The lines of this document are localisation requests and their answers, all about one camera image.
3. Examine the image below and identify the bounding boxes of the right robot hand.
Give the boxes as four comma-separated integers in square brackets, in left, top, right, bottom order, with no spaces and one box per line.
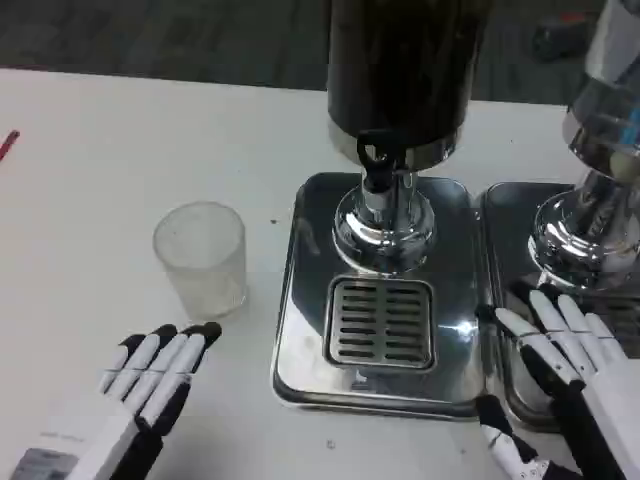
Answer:
[474,283,640,480]

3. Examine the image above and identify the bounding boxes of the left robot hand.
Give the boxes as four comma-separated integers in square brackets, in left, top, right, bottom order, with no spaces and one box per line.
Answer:
[9,322,223,480]

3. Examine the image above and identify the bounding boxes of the clear ribbed glass cup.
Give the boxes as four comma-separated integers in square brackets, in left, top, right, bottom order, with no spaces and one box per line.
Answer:
[152,200,249,322]

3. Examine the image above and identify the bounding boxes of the steel drip tray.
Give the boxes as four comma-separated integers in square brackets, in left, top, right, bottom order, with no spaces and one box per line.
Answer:
[482,182,640,434]
[271,172,494,409]

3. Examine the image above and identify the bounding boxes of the clear steel drink dispenser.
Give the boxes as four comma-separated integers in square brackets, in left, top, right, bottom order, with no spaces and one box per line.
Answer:
[527,0,640,297]

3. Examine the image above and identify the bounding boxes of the red strip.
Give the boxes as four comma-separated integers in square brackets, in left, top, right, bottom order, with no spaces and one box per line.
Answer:
[0,129,21,164]

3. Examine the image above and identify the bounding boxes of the black dispenser tap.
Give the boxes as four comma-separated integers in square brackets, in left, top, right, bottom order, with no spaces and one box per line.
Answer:
[355,128,404,194]

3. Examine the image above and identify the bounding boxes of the black background object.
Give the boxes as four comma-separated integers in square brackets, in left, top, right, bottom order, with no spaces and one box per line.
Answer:
[532,12,609,64]

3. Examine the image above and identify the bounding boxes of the dark drink dispenser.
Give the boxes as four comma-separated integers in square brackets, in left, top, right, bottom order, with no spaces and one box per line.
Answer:
[322,0,489,277]

